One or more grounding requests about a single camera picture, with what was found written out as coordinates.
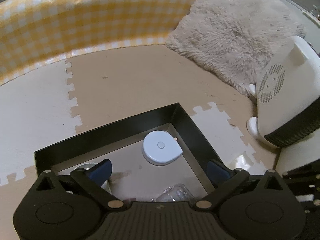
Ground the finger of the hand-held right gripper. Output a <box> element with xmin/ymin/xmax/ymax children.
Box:
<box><xmin>287</xmin><ymin>180</ymin><xmax>320</xmax><ymax>213</ymax></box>
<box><xmin>282</xmin><ymin>159</ymin><xmax>320</xmax><ymax>183</ymax></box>

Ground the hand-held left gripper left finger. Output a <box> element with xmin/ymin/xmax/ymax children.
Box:
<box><xmin>35</xmin><ymin>159</ymin><xmax>127</xmax><ymax>210</ymax></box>

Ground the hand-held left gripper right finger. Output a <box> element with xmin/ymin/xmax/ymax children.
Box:
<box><xmin>193</xmin><ymin>160</ymin><xmax>285</xmax><ymax>212</ymax></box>

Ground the clear plastic case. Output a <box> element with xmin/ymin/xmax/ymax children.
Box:
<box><xmin>151</xmin><ymin>184</ymin><xmax>198</xmax><ymax>203</ymax></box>

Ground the black cardboard box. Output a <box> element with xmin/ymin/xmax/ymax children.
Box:
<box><xmin>34</xmin><ymin>102</ymin><xmax>227</xmax><ymax>198</ymax></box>

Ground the white tape measure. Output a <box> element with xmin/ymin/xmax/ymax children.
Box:
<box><xmin>142</xmin><ymin>130</ymin><xmax>183</xmax><ymax>166</ymax></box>

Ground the white padded cushion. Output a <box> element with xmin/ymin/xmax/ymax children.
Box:
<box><xmin>275</xmin><ymin>147</ymin><xmax>320</xmax><ymax>171</ymax></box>

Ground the clear plastic wrapper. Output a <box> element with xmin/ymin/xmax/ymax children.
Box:
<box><xmin>230</xmin><ymin>155</ymin><xmax>253</xmax><ymax>171</ymax></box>

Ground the white foam mat tile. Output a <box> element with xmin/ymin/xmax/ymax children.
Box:
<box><xmin>192</xmin><ymin>102</ymin><xmax>255</xmax><ymax>160</ymax></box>
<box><xmin>0</xmin><ymin>60</ymin><xmax>83</xmax><ymax>180</ymax></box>

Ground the white fan heater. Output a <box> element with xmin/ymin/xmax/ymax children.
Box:
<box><xmin>247</xmin><ymin>35</ymin><xmax>320</xmax><ymax>148</ymax></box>

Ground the beige foam mat tile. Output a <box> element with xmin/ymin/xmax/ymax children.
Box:
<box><xmin>65</xmin><ymin>44</ymin><xmax>278</xmax><ymax>198</ymax></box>

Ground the fluffy white pillow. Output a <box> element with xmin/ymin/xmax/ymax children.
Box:
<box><xmin>166</xmin><ymin>0</ymin><xmax>308</xmax><ymax>97</ymax></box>

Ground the yellow checkered bed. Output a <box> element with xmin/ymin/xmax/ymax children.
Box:
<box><xmin>0</xmin><ymin>0</ymin><xmax>203</xmax><ymax>85</ymax></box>

